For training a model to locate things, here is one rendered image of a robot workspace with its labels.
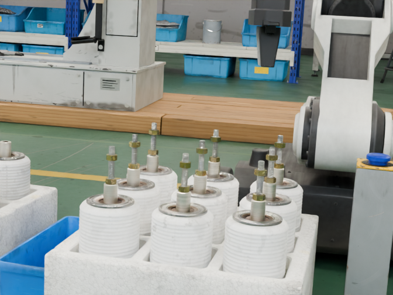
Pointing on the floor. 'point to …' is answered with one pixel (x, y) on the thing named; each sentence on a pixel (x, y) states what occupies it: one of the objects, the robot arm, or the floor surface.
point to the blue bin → (33, 259)
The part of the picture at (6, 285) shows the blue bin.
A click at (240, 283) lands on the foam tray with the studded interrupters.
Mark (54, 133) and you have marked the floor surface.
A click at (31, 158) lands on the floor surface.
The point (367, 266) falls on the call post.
